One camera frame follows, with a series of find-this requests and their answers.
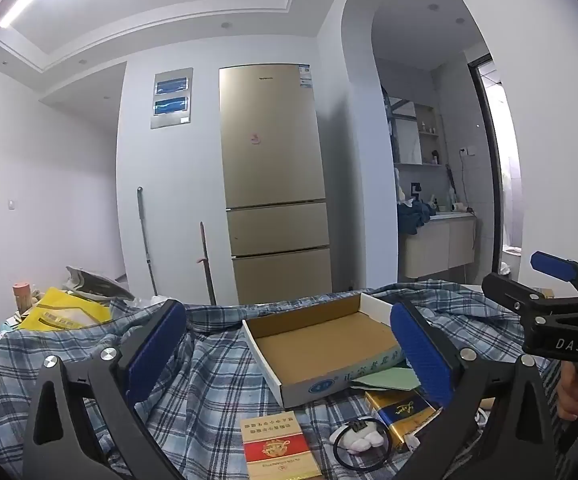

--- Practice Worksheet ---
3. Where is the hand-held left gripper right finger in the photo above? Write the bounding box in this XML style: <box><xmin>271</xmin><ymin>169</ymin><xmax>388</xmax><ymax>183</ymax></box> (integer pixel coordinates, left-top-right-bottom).
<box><xmin>389</xmin><ymin>300</ymin><xmax>556</xmax><ymax>480</ymax></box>

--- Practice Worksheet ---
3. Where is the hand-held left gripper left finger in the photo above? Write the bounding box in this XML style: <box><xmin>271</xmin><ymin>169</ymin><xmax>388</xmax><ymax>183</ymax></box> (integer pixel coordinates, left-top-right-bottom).
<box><xmin>21</xmin><ymin>299</ymin><xmax>188</xmax><ymax>480</ymax></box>

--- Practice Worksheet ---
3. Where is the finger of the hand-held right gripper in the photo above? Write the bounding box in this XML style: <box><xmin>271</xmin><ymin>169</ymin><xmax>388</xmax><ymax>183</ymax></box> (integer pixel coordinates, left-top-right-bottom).
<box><xmin>482</xmin><ymin>272</ymin><xmax>551</xmax><ymax>322</ymax></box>
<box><xmin>530</xmin><ymin>251</ymin><xmax>578</xmax><ymax>302</ymax></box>

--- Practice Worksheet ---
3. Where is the gold cigarette pack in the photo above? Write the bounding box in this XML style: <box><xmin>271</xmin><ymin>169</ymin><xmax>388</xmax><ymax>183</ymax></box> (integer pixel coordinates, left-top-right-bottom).
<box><xmin>364</xmin><ymin>389</ymin><xmax>444</xmax><ymax>453</ymax></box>

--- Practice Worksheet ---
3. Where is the shallow cardboard box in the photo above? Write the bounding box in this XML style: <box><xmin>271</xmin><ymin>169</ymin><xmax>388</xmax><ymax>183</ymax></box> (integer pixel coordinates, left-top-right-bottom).
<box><xmin>241</xmin><ymin>292</ymin><xmax>411</xmax><ymax>409</ymax></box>

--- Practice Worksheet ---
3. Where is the small white plush piece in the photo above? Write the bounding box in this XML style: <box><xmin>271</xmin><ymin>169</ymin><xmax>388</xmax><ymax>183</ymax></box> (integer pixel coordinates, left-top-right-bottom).
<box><xmin>331</xmin><ymin>422</ymin><xmax>386</xmax><ymax>456</ymax></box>

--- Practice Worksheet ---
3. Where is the red and tan cigarette pack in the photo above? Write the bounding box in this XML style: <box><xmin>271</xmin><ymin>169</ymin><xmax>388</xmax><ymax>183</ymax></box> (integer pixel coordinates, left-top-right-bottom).
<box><xmin>240</xmin><ymin>416</ymin><xmax>322</xmax><ymax>480</ymax></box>

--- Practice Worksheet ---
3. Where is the blue plaid cloth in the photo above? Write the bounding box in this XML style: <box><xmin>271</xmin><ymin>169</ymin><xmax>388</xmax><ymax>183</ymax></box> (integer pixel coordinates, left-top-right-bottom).
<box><xmin>0</xmin><ymin>280</ymin><xmax>565</xmax><ymax>480</ymax></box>

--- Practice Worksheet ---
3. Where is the beige vanity cabinet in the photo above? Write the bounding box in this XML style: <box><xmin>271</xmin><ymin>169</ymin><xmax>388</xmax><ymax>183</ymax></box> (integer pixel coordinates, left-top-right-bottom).
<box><xmin>398</xmin><ymin>212</ymin><xmax>477</xmax><ymax>281</ymax></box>

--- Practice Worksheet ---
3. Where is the grey crumpled bag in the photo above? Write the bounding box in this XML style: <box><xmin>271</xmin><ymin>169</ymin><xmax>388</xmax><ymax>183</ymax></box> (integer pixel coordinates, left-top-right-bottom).
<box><xmin>64</xmin><ymin>266</ymin><xmax>134</xmax><ymax>303</ymax></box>

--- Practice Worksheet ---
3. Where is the yellow paper bag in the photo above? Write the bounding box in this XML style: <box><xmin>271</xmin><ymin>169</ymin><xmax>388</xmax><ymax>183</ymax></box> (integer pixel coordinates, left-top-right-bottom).
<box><xmin>16</xmin><ymin>287</ymin><xmax>113</xmax><ymax>332</ymax></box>

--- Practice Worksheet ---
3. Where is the dark blue clothes pile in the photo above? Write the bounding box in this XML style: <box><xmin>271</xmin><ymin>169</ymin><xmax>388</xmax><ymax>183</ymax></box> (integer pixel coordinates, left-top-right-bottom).
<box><xmin>397</xmin><ymin>200</ymin><xmax>437</xmax><ymax>236</ymax></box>

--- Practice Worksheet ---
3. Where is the orange lidded jar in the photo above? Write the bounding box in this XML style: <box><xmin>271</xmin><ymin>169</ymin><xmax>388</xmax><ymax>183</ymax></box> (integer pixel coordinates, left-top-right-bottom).
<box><xmin>13</xmin><ymin>283</ymin><xmax>32</xmax><ymax>317</ymax></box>

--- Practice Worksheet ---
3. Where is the gold refrigerator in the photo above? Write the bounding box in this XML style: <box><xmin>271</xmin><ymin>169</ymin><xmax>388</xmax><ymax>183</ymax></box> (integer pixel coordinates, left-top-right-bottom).
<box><xmin>219</xmin><ymin>62</ymin><xmax>334</xmax><ymax>306</ymax></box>

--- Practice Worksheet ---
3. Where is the grey electrical panel box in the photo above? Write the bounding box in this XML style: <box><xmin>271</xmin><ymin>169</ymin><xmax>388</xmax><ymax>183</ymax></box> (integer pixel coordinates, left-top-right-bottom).
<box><xmin>150</xmin><ymin>67</ymin><xmax>193</xmax><ymax>130</ymax></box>

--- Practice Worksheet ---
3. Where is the white cable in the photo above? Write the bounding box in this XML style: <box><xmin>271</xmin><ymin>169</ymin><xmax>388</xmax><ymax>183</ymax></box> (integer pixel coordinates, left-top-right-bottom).
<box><xmin>448</xmin><ymin>406</ymin><xmax>492</xmax><ymax>463</ymax></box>

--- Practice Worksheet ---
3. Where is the dark red broom handle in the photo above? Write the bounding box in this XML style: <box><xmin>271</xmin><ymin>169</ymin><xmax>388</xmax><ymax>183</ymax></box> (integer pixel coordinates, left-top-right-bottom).
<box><xmin>195</xmin><ymin>221</ymin><xmax>217</xmax><ymax>306</ymax></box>

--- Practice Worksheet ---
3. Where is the grey mop handle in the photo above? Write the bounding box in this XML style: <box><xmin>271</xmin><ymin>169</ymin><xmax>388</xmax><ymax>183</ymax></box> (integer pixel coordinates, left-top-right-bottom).
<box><xmin>137</xmin><ymin>186</ymin><xmax>159</xmax><ymax>297</ymax></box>

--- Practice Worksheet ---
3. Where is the mirror wall cabinet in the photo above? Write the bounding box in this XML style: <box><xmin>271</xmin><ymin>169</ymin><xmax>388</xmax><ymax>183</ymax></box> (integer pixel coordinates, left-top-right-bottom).
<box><xmin>381</xmin><ymin>95</ymin><xmax>442</xmax><ymax>167</ymax></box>

